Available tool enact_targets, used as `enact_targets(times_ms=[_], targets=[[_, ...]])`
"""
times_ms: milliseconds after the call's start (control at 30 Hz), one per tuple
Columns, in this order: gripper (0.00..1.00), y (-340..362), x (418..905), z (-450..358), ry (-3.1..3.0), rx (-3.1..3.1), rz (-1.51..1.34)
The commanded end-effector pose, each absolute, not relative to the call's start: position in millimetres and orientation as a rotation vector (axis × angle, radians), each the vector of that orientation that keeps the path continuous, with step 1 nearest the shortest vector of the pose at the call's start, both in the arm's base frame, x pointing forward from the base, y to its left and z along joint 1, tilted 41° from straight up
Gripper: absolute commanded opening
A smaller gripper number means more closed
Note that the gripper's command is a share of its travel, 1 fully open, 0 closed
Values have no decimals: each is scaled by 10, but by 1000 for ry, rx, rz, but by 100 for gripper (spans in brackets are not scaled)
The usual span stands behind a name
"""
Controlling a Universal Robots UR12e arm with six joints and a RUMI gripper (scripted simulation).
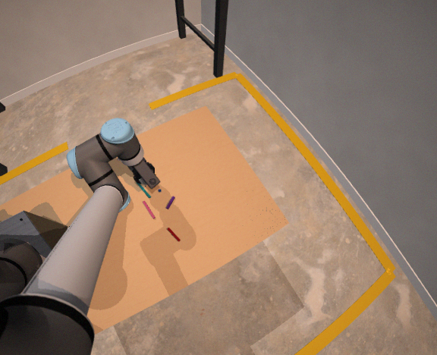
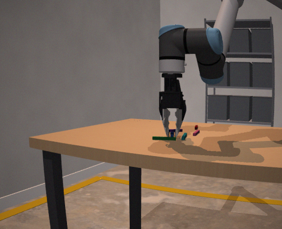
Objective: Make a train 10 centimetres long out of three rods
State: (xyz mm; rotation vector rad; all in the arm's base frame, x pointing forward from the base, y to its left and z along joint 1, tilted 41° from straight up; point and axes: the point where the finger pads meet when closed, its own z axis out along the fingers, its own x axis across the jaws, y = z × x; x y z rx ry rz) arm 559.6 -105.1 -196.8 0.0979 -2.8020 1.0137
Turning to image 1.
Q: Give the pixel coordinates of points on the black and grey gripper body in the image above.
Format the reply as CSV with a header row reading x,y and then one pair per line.
x,y
135,172

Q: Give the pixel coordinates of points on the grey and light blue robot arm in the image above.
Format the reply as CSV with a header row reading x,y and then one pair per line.
x,y
66,280

